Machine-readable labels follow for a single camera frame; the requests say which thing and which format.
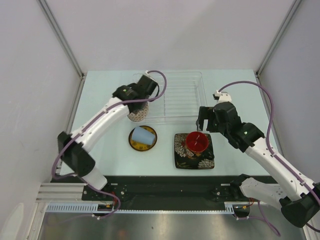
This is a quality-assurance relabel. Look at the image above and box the brown patterned bowl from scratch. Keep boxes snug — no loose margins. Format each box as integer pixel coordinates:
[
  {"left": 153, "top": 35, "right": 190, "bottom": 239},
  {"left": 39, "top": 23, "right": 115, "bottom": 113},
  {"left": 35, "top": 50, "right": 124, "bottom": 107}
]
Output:
[{"left": 127, "top": 102, "right": 149, "bottom": 122}]

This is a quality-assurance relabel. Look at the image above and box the red lacquer cup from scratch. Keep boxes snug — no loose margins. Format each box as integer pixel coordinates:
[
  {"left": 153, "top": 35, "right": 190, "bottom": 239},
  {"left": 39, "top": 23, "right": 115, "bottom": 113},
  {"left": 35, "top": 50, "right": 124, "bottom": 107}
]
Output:
[{"left": 185, "top": 131, "right": 209, "bottom": 154}]

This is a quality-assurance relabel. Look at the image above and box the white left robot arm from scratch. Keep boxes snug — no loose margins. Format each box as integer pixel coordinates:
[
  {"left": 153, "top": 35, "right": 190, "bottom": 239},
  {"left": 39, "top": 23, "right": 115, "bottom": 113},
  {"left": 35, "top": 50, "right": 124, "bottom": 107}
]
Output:
[{"left": 56, "top": 71, "right": 165, "bottom": 200}]

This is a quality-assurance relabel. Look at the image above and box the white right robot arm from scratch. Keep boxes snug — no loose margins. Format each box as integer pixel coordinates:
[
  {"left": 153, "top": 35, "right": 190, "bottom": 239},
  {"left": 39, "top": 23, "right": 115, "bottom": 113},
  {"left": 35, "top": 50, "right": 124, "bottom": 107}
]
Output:
[{"left": 196, "top": 101, "right": 320, "bottom": 228}]

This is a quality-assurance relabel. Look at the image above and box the light blue plastic cup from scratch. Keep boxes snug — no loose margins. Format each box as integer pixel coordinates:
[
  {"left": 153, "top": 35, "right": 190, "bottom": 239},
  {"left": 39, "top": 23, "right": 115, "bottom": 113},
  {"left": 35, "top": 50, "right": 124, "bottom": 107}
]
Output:
[{"left": 131, "top": 126, "right": 156, "bottom": 145}]

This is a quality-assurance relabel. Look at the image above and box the black floral square plate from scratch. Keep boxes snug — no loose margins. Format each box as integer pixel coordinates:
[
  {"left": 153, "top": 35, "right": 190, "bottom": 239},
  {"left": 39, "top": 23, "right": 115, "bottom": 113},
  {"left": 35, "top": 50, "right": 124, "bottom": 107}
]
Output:
[{"left": 174, "top": 131, "right": 215, "bottom": 170}]

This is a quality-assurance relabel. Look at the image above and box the yellow round saucer plate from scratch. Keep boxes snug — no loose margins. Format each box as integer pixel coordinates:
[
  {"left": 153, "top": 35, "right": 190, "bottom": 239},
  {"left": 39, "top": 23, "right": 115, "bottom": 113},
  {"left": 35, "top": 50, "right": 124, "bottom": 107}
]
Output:
[{"left": 128, "top": 125, "right": 158, "bottom": 152}]

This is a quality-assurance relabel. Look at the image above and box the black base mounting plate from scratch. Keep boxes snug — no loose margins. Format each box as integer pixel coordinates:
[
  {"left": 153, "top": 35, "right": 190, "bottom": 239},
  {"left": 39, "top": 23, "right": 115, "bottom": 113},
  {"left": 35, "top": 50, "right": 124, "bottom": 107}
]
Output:
[{"left": 82, "top": 175, "right": 278, "bottom": 212}]

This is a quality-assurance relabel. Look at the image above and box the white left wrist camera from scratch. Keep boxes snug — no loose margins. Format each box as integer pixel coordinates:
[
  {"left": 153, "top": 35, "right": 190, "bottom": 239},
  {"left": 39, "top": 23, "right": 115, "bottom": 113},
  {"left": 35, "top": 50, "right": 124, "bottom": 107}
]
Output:
[{"left": 144, "top": 71, "right": 156, "bottom": 82}]

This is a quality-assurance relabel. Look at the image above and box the white wire dish rack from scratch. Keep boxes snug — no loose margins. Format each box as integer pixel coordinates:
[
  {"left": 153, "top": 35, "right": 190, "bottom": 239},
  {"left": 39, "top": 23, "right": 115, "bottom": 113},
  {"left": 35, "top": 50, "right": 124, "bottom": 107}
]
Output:
[{"left": 141, "top": 71, "right": 207, "bottom": 125}]

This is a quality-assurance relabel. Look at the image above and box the white slotted cable duct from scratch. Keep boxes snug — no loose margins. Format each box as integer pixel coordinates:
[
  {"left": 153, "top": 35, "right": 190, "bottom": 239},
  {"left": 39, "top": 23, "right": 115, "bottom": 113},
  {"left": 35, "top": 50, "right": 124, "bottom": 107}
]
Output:
[{"left": 45, "top": 202, "right": 234, "bottom": 215}]

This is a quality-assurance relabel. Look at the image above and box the aluminium frame rail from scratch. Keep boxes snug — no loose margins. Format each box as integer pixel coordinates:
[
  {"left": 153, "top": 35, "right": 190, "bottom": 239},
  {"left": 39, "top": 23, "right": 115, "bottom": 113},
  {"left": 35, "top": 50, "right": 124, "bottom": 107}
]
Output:
[{"left": 36, "top": 183, "right": 85, "bottom": 203}]

